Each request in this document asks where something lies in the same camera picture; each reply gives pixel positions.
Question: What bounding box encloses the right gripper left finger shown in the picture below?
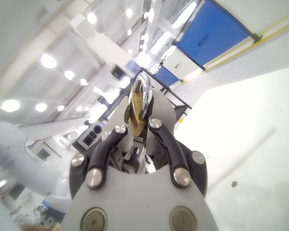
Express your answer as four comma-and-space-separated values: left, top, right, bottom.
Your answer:
69, 98, 135, 200

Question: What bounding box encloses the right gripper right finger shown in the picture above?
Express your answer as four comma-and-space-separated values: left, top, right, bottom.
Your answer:
144, 88, 208, 200

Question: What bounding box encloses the brass padlock with chrome shackle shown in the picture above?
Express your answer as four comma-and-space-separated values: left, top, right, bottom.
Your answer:
128, 71, 152, 136

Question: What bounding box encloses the small blue partition panel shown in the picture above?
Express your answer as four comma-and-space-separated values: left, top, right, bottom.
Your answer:
155, 65, 182, 87

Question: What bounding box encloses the small white partition panel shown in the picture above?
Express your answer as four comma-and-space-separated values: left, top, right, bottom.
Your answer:
162, 46, 203, 76

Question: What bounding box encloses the large blue partition panel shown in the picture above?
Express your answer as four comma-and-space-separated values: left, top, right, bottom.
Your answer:
175, 0, 264, 71

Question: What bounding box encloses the large white partition panel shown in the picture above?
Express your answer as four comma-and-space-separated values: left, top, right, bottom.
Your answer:
207, 0, 289, 36

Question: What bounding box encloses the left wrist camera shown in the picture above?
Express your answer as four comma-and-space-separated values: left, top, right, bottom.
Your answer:
72, 120, 106, 152

